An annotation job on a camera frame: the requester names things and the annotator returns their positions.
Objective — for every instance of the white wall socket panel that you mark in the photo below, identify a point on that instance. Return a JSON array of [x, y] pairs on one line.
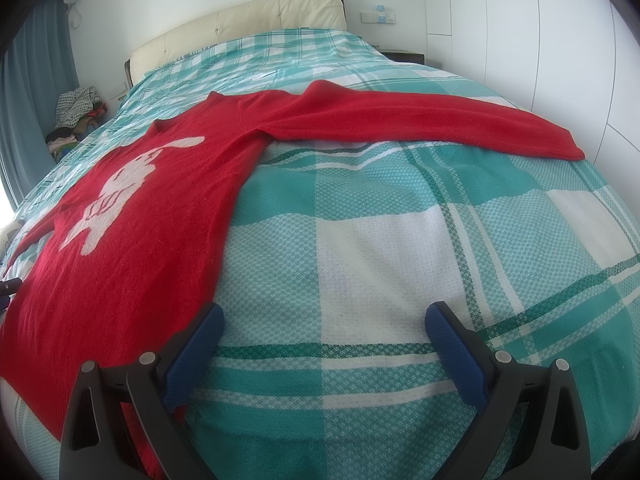
[[378, 17]]

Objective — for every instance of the teal plaid bed sheet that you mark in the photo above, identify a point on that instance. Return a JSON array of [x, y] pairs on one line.
[[400, 240]]

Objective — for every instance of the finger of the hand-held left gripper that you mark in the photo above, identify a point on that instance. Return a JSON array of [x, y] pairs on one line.
[[9, 286]]

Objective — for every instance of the white wardrobe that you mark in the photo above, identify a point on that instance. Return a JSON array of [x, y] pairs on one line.
[[540, 35]]

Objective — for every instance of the red sweater with white animal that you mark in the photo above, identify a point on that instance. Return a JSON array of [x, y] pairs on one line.
[[165, 210]]

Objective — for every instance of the pile of clothes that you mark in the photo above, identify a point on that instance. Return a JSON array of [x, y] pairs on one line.
[[75, 120]]

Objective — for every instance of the dark bedside table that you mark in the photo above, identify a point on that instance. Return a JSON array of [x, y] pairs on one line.
[[406, 55]]

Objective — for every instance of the cream padded headboard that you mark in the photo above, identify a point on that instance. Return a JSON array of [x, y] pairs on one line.
[[235, 30]]

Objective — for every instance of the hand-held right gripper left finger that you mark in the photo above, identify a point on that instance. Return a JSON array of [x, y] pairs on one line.
[[192, 355]]

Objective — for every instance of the blue curtain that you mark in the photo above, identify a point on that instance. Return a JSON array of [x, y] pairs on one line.
[[30, 90]]

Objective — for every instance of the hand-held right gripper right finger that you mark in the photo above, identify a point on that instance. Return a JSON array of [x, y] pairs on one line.
[[457, 350]]

